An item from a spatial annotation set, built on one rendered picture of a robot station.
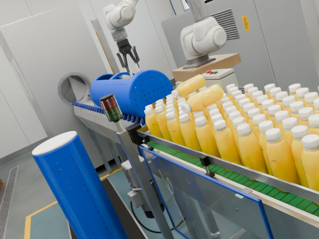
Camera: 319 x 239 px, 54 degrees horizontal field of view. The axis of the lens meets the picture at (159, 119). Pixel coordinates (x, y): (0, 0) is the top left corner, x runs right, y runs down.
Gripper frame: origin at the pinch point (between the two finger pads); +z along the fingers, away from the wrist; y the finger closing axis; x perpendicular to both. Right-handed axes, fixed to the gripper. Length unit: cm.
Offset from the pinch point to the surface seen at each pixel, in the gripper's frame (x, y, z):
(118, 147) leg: -76, 12, 65
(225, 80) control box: 57, -23, 17
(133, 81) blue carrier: 23.7, 11.7, 2.5
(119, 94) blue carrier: 8.5, 17.3, 8.2
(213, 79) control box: 51, -20, 15
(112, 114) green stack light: 68, 41, 4
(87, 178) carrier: 8, 56, 45
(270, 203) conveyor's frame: 127, 26, 33
